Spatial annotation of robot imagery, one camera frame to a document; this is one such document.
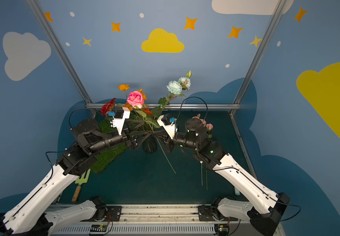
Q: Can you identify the orange poppy flower stem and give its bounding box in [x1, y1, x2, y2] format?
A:
[119, 84, 147, 100]

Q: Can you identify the dark red flower stem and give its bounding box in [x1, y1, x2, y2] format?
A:
[100, 98, 116, 116]

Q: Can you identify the green artificial grass mat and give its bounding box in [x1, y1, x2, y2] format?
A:
[90, 120, 126, 174]

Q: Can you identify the pale blue white flower stem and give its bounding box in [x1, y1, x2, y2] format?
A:
[158, 71, 193, 111]

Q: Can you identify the aluminium frame back bar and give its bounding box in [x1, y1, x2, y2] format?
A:
[86, 103, 241, 110]

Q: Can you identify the dark glass vase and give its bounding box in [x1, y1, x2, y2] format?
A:
[142, 135, 158, 153]

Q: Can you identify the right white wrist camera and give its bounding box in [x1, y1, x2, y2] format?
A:
[157, 114, 177, 140]

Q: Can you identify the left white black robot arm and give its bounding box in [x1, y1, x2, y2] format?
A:
[0, 118, 151, 236]

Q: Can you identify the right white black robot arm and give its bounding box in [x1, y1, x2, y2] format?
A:
[155, 114, 291, 236]

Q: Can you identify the orange gerbera flower stem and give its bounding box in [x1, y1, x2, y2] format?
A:
[142, 108, 152, 115]

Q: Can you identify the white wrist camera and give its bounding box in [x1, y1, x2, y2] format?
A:
[157, 114, 177, 140]
[107, 107, 130, 135]

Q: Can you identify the green garden fork tool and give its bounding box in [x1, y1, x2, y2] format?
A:
[72, 169, 91, 203]

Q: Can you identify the magenta rose stem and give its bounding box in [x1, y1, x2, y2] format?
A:
[126, 90, 177, 175]

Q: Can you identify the aluminium frame post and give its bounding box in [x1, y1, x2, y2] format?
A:
[233, 0, 287, 105]
[26, 0, 92, 103]

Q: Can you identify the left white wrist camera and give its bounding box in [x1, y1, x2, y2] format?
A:
[107, 107, 130, 135]

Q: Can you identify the aluminium frame right post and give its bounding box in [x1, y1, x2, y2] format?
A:
[233, 0, 287, 105]

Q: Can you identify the aluminium frame left post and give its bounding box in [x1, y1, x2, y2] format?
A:
[26, 0, 92, 103]

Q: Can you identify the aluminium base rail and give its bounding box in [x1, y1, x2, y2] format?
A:
[45, 200, 285, 236]

